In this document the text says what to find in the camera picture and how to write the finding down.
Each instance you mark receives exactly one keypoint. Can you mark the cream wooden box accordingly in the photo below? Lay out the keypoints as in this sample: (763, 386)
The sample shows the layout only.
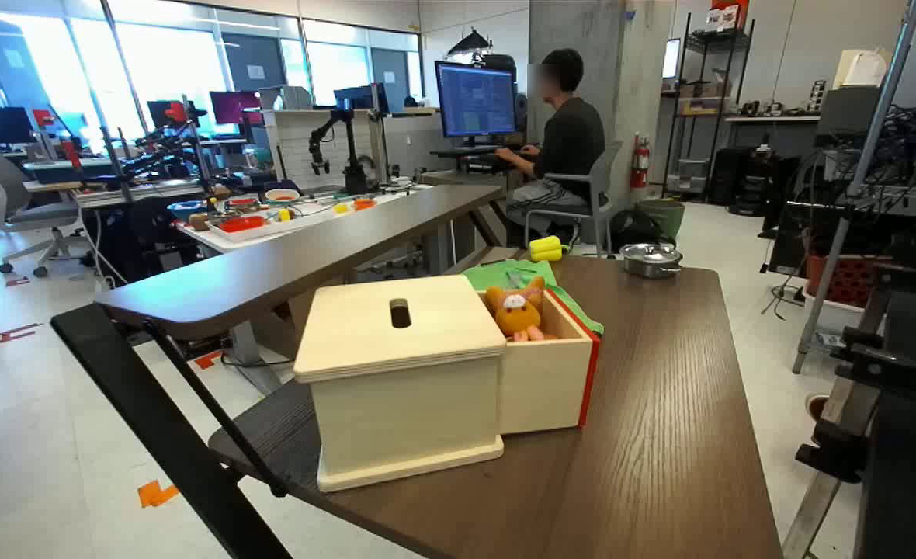
(414, 377)

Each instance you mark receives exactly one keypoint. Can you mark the seated person in black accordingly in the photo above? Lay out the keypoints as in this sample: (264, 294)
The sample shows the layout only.
(572, 136)

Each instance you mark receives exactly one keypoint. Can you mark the black folding table frame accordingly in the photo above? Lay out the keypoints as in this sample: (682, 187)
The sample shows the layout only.
(104, 353)

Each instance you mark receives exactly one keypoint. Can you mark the orange plush toy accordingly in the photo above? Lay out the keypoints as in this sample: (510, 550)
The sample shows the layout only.
(517, 311)

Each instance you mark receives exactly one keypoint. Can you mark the white tray with toy food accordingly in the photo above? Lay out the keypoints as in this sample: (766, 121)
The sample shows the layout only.
(272, 219)

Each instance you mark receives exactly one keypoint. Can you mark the silver metal pot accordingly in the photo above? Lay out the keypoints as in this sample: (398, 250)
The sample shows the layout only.
(651, 258)

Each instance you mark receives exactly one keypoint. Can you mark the computer monitor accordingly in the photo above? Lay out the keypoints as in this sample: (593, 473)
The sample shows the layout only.
(475, 101)

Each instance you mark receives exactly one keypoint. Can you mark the long grey side table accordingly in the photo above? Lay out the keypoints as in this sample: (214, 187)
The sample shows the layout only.
(239, 285)

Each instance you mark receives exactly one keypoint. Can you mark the green towel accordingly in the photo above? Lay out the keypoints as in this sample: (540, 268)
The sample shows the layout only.
(519, 272)

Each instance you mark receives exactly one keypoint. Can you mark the black robot arm on desk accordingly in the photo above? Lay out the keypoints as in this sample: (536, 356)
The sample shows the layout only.
(354, 174)

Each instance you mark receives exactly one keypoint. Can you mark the metal shelving rack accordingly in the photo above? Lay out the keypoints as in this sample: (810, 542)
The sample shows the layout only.
(699, 95)

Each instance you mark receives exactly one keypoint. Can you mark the grey office chair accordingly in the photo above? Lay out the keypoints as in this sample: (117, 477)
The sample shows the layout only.
(579, 201)

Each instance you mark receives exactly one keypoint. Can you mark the yellow toy bell pepper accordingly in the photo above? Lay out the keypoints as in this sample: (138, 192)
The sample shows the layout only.
(543, 250)

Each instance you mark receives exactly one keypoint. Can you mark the red fire extinguisher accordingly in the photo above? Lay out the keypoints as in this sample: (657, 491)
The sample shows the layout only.
(640, 164)

